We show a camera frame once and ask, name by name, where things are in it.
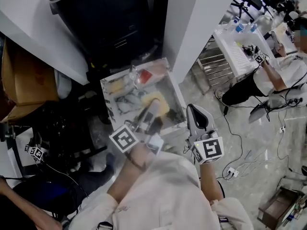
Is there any chrome sink faucet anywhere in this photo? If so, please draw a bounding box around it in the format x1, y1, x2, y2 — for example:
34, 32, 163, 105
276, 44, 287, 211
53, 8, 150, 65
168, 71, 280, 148
128, 65, 142, 90

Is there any black metal rack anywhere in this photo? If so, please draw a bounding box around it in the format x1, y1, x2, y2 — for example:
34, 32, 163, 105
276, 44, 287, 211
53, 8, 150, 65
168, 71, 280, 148
31, 99, 108, 158

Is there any red packet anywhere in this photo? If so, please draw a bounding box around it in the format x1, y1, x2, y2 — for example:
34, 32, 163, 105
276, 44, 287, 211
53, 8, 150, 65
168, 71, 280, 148
138, 69, 154, 84

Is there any person's left forearm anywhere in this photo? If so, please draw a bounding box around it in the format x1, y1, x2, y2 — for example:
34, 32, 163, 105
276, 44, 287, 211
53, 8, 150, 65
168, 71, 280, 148
106, 142, 154, 203

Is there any brown wooden box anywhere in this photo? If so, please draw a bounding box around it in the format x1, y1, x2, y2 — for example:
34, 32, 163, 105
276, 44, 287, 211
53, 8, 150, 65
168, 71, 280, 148
258, 185, 307, 230

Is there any pale yellow sponge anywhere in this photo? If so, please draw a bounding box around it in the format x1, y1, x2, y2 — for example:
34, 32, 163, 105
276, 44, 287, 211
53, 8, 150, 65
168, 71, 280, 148
105, 79, 125, 94

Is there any brown cardboard box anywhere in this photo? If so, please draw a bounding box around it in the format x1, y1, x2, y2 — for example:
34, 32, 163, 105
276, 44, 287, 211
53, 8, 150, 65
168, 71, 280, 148
1, 38, 60, 123

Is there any black wrist strap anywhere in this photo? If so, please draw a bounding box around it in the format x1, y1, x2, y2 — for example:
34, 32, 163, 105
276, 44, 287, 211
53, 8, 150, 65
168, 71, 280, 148
124, 149, 149, 171

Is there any silver chair base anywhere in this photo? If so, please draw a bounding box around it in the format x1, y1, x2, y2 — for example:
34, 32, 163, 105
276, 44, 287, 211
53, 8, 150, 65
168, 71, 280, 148
248, 97, 292, 124

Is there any white pillar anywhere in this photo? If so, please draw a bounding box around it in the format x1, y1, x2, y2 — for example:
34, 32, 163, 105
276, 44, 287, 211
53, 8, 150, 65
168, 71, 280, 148
165, 0, 243, 87

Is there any dark grey floor appliance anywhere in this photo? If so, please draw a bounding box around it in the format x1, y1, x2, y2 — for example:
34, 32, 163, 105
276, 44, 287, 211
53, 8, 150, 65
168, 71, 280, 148
49, 0, 168, 69

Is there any yellow sponge cloth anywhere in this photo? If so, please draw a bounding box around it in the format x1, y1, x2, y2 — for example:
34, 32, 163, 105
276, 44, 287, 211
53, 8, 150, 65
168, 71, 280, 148
141, 92, 170, 117

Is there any white slanted stair beam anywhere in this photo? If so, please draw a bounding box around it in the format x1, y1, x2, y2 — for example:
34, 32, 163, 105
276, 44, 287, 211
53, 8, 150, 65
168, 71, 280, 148
0, 0, 90, 86

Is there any white plastic table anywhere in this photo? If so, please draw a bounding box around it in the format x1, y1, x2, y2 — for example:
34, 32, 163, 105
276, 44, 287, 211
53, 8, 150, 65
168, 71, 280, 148
212, 20, 275, 79

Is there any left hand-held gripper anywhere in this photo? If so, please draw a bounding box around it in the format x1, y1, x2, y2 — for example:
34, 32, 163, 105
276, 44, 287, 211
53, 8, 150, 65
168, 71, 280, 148
109, 98, 165, 157

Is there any person's right forearm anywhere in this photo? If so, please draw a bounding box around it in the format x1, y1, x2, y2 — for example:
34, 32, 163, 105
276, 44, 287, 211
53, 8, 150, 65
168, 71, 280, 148
199, 161, 225, 201

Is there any white plastic bag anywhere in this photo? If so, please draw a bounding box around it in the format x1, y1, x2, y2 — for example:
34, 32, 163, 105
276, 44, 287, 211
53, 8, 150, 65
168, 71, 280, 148
54, 68, 72, 100

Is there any white power strip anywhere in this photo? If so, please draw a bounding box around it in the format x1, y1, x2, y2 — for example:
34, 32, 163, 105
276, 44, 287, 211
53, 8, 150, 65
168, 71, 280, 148
225, 167, 240, 178

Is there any metal wire rack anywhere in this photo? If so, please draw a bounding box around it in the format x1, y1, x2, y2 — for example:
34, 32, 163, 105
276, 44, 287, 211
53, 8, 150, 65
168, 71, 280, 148
196, 36, 237, 95

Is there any marble pattern sink cabinet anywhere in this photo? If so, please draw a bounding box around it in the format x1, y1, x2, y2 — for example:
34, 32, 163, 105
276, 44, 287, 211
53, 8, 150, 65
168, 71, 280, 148
99, 57, 188, 136

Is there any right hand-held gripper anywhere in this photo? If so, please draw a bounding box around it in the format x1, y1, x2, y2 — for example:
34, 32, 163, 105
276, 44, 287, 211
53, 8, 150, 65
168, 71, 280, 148
186, 103, 225, 165

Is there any person's white shirt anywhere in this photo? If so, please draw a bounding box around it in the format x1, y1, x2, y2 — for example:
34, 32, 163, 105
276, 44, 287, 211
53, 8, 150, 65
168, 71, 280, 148
69, 149, 255, 230

